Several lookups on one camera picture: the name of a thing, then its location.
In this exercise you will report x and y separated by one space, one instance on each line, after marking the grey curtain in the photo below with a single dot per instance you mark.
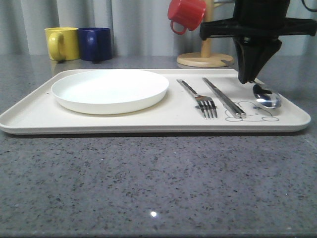
139 27

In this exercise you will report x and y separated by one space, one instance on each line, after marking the beige rabbit serving tray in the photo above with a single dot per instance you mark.
40 113

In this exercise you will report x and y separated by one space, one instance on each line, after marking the yellow mug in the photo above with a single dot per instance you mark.
62 43

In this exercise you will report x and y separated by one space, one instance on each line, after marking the dark blue mug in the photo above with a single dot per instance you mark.
95 44

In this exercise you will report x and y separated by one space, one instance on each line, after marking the red ribbed mug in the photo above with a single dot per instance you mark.
186 15

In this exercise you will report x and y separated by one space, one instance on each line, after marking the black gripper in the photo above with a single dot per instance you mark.
257 18

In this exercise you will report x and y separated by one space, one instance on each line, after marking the white round plate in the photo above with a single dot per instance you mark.
110 91

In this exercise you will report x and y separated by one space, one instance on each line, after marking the wooden mug tree stand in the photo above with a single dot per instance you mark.
206 58

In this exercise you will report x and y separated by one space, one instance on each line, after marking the silver metal spoon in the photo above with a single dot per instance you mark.
265 96

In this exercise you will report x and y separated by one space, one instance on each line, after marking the silver metal fork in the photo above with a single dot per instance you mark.
205 103

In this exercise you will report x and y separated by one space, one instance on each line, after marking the silver metal chopsticks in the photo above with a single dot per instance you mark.
235 110

